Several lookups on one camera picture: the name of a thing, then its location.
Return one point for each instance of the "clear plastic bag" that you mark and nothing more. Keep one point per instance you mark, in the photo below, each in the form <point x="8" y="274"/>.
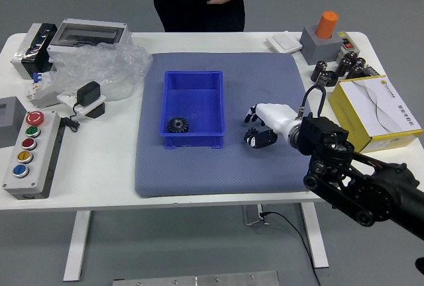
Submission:
<point x="99" y="67"/>

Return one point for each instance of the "small black gear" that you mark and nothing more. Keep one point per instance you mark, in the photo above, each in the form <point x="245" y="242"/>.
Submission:
<point x="251" y="131"/>

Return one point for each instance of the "black circuit board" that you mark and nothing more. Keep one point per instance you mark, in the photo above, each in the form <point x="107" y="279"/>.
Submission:
<point x="371" y="71"/>

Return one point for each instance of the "orange cylinder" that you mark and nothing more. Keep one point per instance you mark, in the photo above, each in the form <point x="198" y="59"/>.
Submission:
<point x="327" y="24"/>

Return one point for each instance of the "grey distribution box clear cover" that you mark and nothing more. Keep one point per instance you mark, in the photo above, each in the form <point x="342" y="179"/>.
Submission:
<point x="89" y="32"/>

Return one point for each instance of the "black and white enclosure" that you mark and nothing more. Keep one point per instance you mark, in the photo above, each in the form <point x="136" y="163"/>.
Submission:
<point x="31" y="52"/>

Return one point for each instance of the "blue-grey mat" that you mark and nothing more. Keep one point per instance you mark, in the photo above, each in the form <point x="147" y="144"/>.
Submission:
<point x="232" y="173"/>

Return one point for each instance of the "white flat plate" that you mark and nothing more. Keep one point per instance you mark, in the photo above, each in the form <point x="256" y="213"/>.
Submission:
<point x="66" y="99"/>

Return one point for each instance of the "plain grey box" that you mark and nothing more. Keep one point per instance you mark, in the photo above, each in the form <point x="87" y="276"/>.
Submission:
<point x="10" y="120"/>

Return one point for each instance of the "big black gear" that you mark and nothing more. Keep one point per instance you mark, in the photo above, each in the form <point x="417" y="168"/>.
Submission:
<point x="172" y="127"/>

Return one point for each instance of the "person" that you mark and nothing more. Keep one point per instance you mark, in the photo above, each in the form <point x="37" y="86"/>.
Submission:
<point x="198" y="14"/>

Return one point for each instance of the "white wall switch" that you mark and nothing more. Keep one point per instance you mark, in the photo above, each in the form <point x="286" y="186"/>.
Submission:
<point x="285" y="42"/>

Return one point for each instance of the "grey metal plate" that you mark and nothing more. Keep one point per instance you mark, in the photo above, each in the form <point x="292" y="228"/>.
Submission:
<point x="198" y="281"/>

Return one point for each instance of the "black power adapter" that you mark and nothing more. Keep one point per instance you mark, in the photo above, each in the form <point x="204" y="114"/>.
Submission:
<point x="88" y="93"/>

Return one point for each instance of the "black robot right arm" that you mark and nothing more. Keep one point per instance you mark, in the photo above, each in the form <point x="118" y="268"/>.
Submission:
<point x="364" y="193"/>

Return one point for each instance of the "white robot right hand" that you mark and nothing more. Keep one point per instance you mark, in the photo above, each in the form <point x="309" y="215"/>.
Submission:
<point x="276" y="115"/>

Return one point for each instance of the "grey push-button station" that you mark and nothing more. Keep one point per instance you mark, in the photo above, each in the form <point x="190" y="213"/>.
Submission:
<point x="31" y="167"/>

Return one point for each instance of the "black capacitor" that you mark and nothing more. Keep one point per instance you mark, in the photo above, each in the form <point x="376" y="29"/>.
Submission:
<point x="350" y="57"/>
<point x="353" y="72"/>
<point x="318" y="71"/>
<point x="332" y="79"/>
<point x="360" y="62"/>
<point x="342" y="67"/>
<point x="322" y="81"/>

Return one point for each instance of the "white table leg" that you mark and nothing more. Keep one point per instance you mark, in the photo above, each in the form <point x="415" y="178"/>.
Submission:
<point x="316" y="239"/>
<point x="77" y="246"/>

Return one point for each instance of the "white circuit breaker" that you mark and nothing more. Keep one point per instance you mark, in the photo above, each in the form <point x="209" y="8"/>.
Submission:
<point x="41" y="92"/>

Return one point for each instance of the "blue plastic box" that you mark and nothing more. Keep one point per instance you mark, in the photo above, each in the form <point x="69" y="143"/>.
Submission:
<point x="193" y="100"/>

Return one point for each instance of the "white switch box red button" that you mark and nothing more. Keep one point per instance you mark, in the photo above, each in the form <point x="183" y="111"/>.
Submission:
<point x="348" y="42"/>

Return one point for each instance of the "yellow and white cardboard box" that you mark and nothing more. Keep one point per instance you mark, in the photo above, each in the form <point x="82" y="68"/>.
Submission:
<point x="374" y="110"/>

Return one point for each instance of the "grey block holder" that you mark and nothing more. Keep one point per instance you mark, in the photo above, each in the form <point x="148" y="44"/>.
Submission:
<point x="319" y="49"/>

